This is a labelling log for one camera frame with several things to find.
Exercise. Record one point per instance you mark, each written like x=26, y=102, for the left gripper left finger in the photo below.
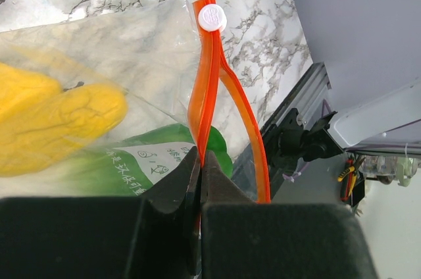
x=153, y=235

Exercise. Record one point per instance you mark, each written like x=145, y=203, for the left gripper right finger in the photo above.
x=244, y=239

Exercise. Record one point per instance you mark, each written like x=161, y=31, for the white green bok choy toy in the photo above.
x=126, y=168

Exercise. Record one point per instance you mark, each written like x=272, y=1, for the clear zip bag orange zipper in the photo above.
x=169, y=62

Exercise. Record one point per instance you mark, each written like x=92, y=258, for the yellow corn toy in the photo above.
x=50, y=131

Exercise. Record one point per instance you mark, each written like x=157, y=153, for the yellow round lemon toy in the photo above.
x=22, y=89

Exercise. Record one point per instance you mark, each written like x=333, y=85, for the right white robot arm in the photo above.
x=337, y=131

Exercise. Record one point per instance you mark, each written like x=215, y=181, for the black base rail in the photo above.
x=301, y=108

